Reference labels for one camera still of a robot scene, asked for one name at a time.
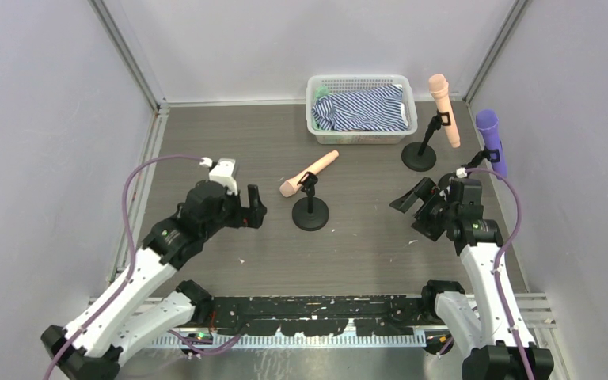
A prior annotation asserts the black stand front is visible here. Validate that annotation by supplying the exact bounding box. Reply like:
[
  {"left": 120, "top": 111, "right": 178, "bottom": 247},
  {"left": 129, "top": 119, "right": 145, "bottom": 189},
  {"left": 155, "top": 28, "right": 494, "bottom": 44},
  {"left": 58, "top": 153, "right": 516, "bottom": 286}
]
[{"left": 401, "top": 111, "right": 450, "bottom": 172}]

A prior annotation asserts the black stand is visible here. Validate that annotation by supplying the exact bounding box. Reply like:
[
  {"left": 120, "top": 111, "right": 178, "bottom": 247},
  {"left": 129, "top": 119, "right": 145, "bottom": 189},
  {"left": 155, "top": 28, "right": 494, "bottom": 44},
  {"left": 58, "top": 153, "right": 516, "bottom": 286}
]
[
  {"left": 438, "top": 147, "right": 507, "bottom": 189},
  {"left": 291, "top": 173, "right": 329, "bottom": 232},
  {"left": 401, "top": 111, "right": 450, "bottom": 172}
]

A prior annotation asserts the purple microphone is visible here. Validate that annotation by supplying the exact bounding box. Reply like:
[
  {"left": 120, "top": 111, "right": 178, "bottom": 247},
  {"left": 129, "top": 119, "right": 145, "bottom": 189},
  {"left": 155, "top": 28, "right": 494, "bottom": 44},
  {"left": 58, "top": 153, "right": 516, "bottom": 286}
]
[{"left": 475, "top": 109, "right": 507, "bottom": 177}]

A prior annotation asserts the peach microphone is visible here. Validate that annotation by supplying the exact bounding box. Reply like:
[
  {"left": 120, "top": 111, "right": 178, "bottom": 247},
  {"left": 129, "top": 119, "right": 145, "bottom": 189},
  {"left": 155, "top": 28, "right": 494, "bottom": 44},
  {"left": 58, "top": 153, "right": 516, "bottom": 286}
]
[
  {"left": 279, "top": 150, "right": 340, "bottom": 198},
  {"left": 428, "top": 74, "right": 461, "bottom": 148}
]

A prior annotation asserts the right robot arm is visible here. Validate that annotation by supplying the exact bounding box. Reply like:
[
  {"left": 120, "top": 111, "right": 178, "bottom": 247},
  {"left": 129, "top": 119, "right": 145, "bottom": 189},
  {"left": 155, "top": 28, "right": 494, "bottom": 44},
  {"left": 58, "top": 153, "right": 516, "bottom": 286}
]
[{"left": 390, "top": 177, "right": 555, "bottom": 379}]

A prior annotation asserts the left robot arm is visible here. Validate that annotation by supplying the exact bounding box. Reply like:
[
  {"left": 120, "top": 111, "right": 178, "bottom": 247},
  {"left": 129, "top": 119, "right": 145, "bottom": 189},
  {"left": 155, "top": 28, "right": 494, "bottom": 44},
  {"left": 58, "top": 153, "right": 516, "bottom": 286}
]
[{"left": 41, "top": 180, "right": 267, "bottom": 379}]

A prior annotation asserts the blue striped cloth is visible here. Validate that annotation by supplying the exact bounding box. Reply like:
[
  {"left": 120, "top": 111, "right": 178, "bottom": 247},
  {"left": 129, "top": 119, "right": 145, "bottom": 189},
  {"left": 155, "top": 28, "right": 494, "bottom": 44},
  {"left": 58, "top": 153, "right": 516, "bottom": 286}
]
[{"left": 311, "top": 84, "right": 409, "bottom": 132}]

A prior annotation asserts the white plastic basket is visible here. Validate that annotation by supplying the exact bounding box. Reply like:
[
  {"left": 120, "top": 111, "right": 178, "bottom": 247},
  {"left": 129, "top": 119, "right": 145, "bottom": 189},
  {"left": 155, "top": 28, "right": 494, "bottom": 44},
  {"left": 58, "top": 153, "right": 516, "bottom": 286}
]
[{"left": 306, "top": 74, "right": 418, "bottom": 145}]

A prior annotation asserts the green cloth item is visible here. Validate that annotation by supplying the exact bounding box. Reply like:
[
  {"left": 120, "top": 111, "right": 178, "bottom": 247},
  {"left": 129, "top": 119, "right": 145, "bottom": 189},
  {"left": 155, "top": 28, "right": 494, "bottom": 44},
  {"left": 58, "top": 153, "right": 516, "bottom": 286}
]
[{"left": 313, "top": 85, "right": 330, "bottom": 101}]

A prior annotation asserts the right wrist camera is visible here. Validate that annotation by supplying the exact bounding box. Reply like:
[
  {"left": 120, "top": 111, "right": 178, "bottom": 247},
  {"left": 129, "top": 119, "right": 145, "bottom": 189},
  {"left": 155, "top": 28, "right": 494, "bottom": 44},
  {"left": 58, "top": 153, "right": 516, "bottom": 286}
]
[{"left": 454, "top": 166, "right": 469, "bottom": 179}]

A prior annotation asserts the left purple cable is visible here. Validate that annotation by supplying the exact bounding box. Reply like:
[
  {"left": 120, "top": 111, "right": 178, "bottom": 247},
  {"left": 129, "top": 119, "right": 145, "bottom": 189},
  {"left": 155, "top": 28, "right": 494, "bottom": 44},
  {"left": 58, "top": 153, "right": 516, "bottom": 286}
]
[{"left": 41, "top": 154, "right": 213, "bottom": 380}]

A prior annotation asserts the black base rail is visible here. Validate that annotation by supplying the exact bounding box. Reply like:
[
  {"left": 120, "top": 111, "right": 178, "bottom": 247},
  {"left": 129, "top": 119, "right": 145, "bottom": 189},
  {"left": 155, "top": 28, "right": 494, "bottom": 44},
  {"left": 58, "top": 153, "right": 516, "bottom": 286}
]
[{"left": 81, "top": 294, "right": 552, "bottom": 350}]

